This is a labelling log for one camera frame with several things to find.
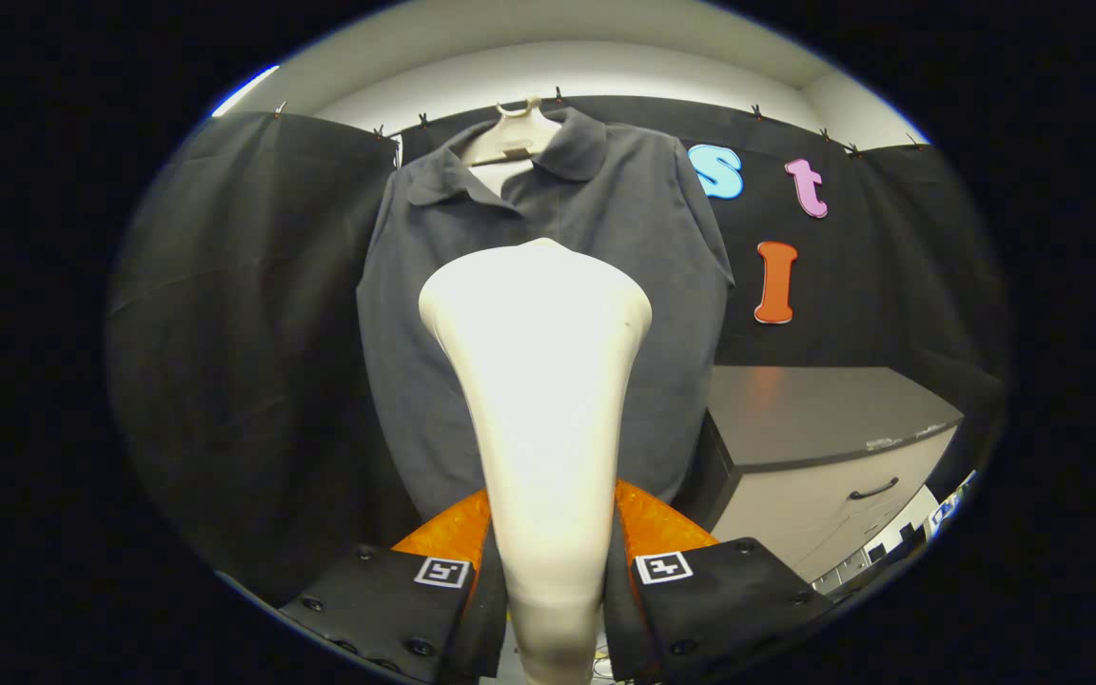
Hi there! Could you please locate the cream garment steamer head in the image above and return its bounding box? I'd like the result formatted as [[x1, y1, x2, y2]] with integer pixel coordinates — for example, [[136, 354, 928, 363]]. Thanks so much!
[[418, 238, 654, 685]]

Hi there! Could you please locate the grey cabinet with dark top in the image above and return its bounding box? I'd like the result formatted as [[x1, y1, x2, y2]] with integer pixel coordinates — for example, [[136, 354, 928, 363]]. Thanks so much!
[[676, 366, 966, 583]]

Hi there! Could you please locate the black backdrop cloth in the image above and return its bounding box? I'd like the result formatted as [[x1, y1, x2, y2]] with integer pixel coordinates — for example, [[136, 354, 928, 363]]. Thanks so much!
[[106, 92, 1010, 610]]

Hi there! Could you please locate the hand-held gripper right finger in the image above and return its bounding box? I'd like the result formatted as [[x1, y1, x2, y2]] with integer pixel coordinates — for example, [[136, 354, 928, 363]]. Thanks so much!
[[605, 479, 839, 684]]

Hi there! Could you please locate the grey button shirt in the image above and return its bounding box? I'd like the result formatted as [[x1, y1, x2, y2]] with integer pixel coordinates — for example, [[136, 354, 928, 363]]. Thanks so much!
[[356, 107, 735, 522]]

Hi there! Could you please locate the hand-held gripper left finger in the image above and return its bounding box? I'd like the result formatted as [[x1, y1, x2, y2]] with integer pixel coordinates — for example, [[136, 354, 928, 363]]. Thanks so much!
[[277, 488, 508, 684]]

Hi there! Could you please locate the cream clothes hanger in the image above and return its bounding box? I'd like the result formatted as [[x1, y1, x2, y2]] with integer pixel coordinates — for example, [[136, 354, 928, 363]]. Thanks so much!
[[460, 95, 563, 196]]

